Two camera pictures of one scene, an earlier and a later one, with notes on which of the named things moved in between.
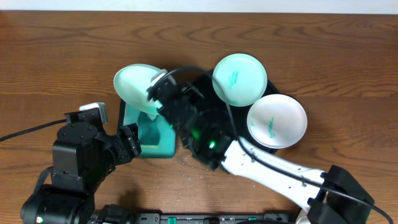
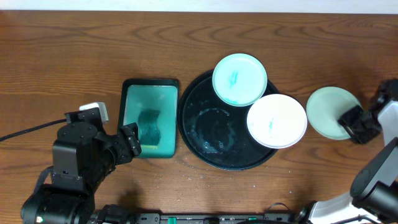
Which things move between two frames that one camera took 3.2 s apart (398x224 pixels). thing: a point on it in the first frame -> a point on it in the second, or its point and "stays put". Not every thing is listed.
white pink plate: [277, 121] stays put
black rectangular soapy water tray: [157, 134] stays put
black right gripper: [162, 93] -> [360, 125]
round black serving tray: [210, 124] stays put
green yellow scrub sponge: [148, 132] stays put
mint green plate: [132, 81] -> [326, 106]
